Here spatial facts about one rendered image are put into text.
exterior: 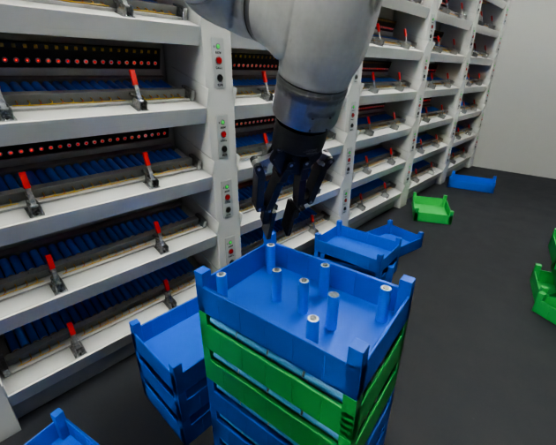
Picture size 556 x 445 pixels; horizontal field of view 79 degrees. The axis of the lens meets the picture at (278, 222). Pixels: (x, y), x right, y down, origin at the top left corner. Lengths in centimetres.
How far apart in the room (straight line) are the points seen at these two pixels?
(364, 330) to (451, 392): 56
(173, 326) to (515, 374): 96
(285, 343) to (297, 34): 38
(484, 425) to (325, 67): 91
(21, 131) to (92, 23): 26
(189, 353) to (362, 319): 46
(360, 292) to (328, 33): 43
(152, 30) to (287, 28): 57
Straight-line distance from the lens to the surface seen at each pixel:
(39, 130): 84
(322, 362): 48
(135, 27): 92
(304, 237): 149
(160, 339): 95
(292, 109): 43
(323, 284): 62
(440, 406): 106
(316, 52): 39
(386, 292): 56
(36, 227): 88
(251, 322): 53
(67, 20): 87
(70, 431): 103
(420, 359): 116
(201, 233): 110
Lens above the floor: 78
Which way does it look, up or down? 24 degrees down
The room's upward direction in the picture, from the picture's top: straight up
